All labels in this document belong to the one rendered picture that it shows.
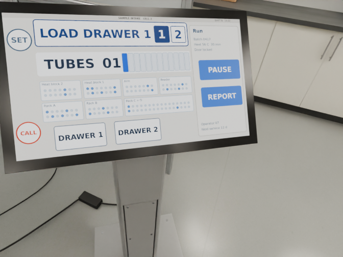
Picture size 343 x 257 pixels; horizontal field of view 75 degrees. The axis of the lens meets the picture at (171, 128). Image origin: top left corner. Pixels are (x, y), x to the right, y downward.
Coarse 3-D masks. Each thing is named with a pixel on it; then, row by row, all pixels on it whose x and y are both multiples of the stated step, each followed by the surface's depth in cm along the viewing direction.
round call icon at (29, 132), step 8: (40, 120) 42; (16, 128) 41; (24, 128) 41; (32, 128) 41; (40, 128) 42; (16, 136) 41; (24, 136) 41; (32, 136) 41; (40, 136) 42; (16, 144) 41; (24, 144) 41; (32, 144) 41
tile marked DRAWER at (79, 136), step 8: (56, 128) 42; (64, 128) 43; (72, 128) 43; (80, 128) 43; (88, 128) 44; (96, 128) 44; (104, 128) 44; (56, 136) 42; (64, 136) 43; (72, 136) 43; (80, 136) 43; (88, 136) 44; (96, 136) 44; (104, 136) 44; (56, 144) 42; (64, 144) 43; (72, 144) 43; (80, 144) 43; (88, 144) 44; (96, 144) 44; (104, 144) 44
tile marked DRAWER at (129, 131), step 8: (128, 120) 46; (136, 120) 46; (144, 120) 46; (152, 120) 47; (120, 128) 45; (128, 128) 46; (136, 128) 46; (144, 128) 46; (152, 128) 47; (160, 128) 47; (120, 136) 45; (128, 136) 46; (136, 136) 46; (144, 136) 46; (152, 136) 47; (160, 136) 47; (120, 144) 45
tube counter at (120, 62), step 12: (108, 60) 45; (120, 60) 45; (132, 60) 46; (144, 60) 46; (156, 60) 47; (168, 60) 48; (180, 60) 48; (108, 72) 45; (120, 72) 45; (132, 72) 46; (144, 72) 46
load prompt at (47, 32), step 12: (36, 24) 42; (48, 24) 42; (60, 24) 43; (72, 24) 43; (84, 24) 44; (96, 24) 44; (108, 24) 45; (120, 24) 45; (132, 24) 46; (144, 24) 46; (156, 24) 47; (168, 24) 48; (180, 24) 48; (36, 36) 42; (48, 36) 42; (60, 36) 43; (72, 36) 43; (84, 36) 44; (96, 36) 44; (108, 36) 45; (120, 36) 45; (132, 36) 46; (144, 36) 46; (156, 36) 47; (168, 36) 48; (180, 36) 48
